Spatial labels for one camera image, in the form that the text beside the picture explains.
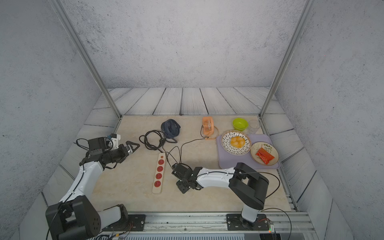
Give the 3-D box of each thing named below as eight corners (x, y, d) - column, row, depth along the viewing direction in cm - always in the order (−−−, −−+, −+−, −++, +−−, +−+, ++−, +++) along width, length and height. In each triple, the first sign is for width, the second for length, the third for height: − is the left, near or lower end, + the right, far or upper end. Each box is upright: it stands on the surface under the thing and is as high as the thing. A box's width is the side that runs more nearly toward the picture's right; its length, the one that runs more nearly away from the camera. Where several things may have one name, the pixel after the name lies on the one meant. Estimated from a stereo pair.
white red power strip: (152, 192, 84) (151, 191, 82) (159, 155, 100) (159, 153, 98) (161, 192, 84) (160, 191, 82) (166, 155, 100) (166, 153, 98)
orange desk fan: (203, 139, 107) (204, 128, 98) (203, 127, 115) (203, 115, 106) (213, 139, 107) (214, 128, 98) (212, 127, 115) (213, 115, 106)
